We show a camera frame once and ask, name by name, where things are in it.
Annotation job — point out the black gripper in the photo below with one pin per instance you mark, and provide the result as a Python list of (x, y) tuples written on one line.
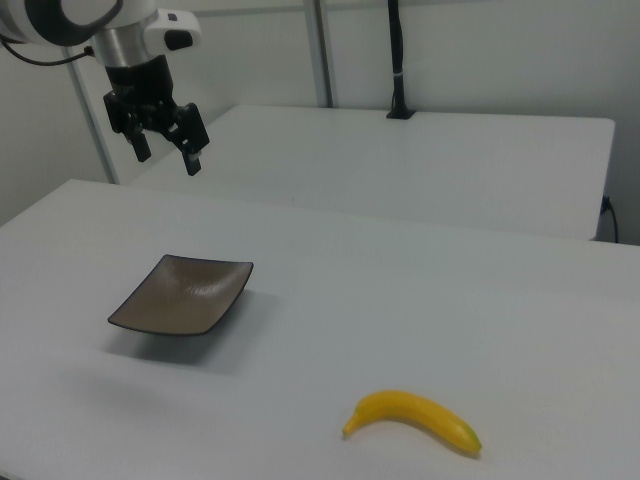
[(140, 77)]

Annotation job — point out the yellow banana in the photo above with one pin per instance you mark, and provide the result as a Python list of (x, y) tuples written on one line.
[(425, 412)]

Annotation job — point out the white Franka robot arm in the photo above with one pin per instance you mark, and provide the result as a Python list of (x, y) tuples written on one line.
[(45, 20)]

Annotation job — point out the square brown ceramic plate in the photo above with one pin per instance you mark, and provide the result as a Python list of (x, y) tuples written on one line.
[(185, 295)]

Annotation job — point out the white table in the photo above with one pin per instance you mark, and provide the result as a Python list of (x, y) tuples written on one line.
[(400, 165)]

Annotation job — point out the white vertical frame post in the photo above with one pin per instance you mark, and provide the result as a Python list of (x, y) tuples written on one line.
[(95, 125), (320, 50)]

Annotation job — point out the black camera stand pole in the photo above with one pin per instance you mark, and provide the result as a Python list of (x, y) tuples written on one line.
[(397, 50)]

